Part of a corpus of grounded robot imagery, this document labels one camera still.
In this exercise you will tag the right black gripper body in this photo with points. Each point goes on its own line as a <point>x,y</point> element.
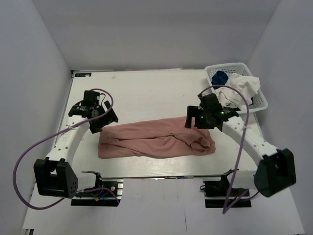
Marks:
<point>204,123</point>

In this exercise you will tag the white t shirt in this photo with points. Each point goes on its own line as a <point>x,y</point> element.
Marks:
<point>248,86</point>

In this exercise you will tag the pink t shirt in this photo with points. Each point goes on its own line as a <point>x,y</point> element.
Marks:
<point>160,139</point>

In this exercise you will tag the blue t shirt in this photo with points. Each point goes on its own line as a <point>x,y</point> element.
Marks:
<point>219,78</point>

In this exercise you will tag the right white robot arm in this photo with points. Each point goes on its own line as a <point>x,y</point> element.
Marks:
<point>275,167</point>

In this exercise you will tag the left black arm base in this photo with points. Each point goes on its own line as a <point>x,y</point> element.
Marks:
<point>109,195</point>

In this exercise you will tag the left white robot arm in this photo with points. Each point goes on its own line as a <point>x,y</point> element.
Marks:
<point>54,174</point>

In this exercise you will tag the white plastic basket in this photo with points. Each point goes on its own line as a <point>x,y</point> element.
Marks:
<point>259,101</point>

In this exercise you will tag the small teal label sticker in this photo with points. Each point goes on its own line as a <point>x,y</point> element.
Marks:
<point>83,74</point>

